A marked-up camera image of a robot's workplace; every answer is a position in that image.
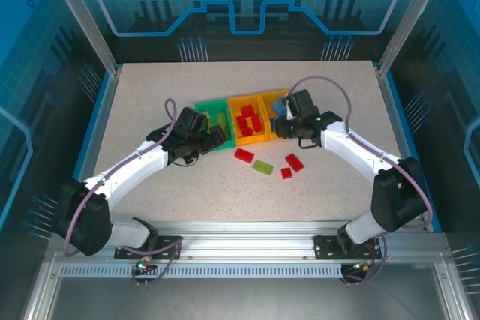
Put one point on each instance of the large red lego brick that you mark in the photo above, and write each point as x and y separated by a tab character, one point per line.
243	155

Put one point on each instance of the small circuit board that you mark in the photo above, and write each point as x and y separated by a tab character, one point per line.
360	267
142	266

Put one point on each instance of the aluminium frame post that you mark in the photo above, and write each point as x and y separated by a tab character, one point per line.
82	16
412	16

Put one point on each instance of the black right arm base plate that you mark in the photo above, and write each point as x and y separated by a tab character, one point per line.
326	247

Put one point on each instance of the blue lego brick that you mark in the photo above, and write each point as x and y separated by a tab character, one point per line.
279	107
274	123

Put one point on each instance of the yellow plastic bin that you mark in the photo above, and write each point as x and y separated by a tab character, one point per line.
267	104
250	141

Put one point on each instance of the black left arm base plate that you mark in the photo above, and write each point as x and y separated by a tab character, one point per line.
165	242

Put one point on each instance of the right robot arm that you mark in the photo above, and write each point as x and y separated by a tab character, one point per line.
348	147

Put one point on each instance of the green plastic bin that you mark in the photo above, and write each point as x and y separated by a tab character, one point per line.
225	145

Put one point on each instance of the long green lego brick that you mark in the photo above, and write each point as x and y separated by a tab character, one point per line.
263	167

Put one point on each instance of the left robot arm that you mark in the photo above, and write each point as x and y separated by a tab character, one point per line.
123	166

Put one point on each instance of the aluminium frame rail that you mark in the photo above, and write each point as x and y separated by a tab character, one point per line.
243	239

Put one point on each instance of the small red lego brick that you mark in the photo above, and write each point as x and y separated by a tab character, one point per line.
286	173

